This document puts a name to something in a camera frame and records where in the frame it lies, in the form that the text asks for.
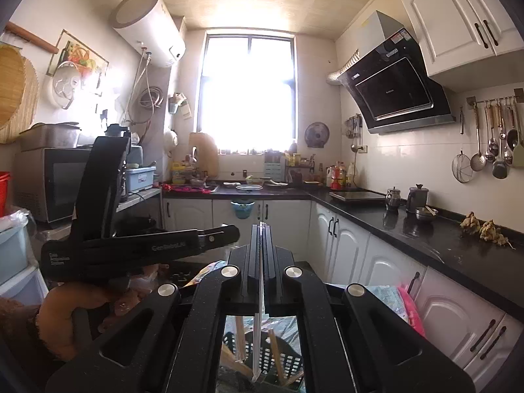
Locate large ginger root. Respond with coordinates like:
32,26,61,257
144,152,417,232
478,220,517,250

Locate steel bowl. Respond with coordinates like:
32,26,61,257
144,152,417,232
415,205,439,223

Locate blue hanging bin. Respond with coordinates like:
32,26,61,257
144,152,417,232
230,199,257,220

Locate white lower cabinets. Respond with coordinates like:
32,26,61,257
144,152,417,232
161,198,524,385

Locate utensil rail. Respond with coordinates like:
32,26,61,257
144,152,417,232
466,87,524,109

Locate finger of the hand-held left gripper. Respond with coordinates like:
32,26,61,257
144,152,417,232
73,135,132,239
196,224,241,253

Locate kitchen window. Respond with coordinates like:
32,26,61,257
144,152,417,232
196,28,298,157

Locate steel tray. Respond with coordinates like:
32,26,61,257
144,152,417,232
19,122,83,153

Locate white fan cover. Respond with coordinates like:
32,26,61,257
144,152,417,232
43,60,89,111

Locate coiled hose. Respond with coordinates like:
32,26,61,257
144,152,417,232
137,85,165,109

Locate white upper cabinet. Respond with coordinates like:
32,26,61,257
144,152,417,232
400,0,524,93

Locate fruit wall picture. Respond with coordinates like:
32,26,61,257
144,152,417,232
45,29,111,91

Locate white water heater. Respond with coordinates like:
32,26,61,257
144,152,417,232
109,0,187,68

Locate green plastic utensil basket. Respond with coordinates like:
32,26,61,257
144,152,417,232
221,315,306,390

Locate small hanging utensils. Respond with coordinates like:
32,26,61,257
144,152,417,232
343,114,365,152

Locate wall-mounted holder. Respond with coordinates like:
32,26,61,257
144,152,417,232
168,92,193,122

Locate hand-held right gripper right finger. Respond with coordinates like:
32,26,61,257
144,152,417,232
263,222,478,393

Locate white shelf rack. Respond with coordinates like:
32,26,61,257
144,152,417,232
115,187,163,231

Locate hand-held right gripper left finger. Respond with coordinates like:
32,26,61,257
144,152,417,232
44,222,263,393

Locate small ginger root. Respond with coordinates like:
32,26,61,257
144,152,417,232
459,212,482,236

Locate steel strainer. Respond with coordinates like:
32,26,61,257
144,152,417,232
451,108,475,184

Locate printed cartoon tablecloth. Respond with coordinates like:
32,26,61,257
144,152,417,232
184,260,412,377

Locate black blender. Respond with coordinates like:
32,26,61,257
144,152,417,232
104,123,132,139

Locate black microwave oven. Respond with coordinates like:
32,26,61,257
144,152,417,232
14,147,93,225

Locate steel ladle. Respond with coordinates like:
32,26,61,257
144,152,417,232
469,106,488,172

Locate dark steel kettle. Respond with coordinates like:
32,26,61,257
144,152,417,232
405,184,430,214

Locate pink cloth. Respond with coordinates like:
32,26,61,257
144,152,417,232
161,183,212,194

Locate round bamboo tray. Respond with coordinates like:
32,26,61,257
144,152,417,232
0,45,41,145

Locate steel teapot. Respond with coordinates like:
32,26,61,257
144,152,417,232
385,186,402,211

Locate silver exhaust duct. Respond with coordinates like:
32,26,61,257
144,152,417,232
326,48,361,87

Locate plastic drawer unit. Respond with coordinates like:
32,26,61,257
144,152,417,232
0,210,50,309

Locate black range hood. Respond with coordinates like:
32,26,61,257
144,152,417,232
339,10,458,135

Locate wooden cutting board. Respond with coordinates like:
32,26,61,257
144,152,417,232
188,132,220,177

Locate red cloth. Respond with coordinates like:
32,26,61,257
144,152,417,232
396,287,427,337

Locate small grey wall fan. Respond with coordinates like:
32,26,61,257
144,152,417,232
304,121,330,149

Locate red plastic bucket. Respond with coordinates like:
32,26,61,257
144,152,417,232
0,171,11,218

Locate steel spoon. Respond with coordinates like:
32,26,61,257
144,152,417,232
485,102,500,163

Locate wooden rolling pin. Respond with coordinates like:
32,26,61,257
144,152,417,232
4,22,60,55

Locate induction cooker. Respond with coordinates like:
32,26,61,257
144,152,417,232
328,190,388,204

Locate black turner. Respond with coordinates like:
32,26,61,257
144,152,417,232
491,104,509,180

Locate black frying pan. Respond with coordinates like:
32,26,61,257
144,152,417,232
115,217,159,238

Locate person's left hand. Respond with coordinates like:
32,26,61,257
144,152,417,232
38,265,171,362

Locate red label oil bottle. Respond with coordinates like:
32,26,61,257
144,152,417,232
329,163,348,191

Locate blue plastic box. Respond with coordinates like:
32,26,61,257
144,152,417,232
124,165,157,193

